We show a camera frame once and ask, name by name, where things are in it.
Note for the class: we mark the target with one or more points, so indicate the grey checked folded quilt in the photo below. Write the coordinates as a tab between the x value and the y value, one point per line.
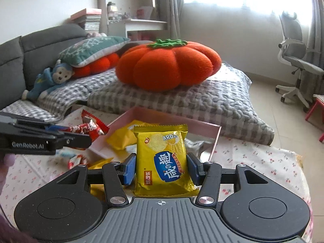
202	101

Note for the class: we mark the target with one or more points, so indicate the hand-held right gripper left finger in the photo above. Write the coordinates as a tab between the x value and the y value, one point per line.
130	169

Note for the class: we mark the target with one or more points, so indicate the mustard yellow snack packet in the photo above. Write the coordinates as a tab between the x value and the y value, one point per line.
120	139
141	126

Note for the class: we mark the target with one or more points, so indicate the red white snack packet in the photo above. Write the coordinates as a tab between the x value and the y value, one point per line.
78	162
91	126

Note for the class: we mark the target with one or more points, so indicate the person's left hand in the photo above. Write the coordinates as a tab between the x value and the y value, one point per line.
6	160

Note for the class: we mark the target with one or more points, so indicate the grey checked sofa cover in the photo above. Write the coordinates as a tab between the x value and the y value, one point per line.
70	91

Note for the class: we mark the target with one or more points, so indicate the white blue snack packet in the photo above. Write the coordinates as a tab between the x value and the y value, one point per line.
64	153

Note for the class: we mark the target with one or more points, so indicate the green snowflake cushion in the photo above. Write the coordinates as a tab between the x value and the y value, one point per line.
93	48

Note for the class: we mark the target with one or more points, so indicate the grey office chair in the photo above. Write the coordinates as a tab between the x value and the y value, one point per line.
293	60

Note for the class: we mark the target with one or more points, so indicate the yellow cracker packet blue print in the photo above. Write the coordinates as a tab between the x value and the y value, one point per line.
162	162

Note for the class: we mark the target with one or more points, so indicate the grey curtain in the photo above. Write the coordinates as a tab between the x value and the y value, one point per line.
315	30
168	7

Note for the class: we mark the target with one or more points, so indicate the grey sofa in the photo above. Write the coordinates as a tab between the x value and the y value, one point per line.
38	45

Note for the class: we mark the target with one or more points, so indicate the small orange pumpkin cushion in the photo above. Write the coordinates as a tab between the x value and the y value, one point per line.
98	64

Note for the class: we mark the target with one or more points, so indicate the pink box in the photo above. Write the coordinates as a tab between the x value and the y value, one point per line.
177	121

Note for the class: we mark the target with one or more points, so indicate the pink child chair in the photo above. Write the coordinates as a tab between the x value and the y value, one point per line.
315	108

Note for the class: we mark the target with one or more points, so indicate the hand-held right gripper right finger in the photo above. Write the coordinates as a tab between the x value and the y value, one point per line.
192	168

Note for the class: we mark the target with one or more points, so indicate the blue monkey plush toy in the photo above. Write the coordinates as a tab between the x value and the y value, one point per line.
48	81

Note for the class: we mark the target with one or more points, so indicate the cherry print cloth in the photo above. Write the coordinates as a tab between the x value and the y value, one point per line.
265	162

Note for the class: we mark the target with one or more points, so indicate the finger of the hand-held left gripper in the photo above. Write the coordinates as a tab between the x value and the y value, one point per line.
55	128
76	140

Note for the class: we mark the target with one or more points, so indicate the large orange pumpkin cushion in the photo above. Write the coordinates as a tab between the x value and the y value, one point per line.
167	63

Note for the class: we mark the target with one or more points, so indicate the person's left forearm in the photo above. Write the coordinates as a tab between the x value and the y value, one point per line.
7	230

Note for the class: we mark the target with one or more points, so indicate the white bookshelf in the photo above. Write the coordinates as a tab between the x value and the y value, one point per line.
144	25

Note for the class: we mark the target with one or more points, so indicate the silver snack packet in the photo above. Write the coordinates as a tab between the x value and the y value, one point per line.
198	148

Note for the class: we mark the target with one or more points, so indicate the stack of books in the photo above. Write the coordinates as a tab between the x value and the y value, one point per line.
87	17

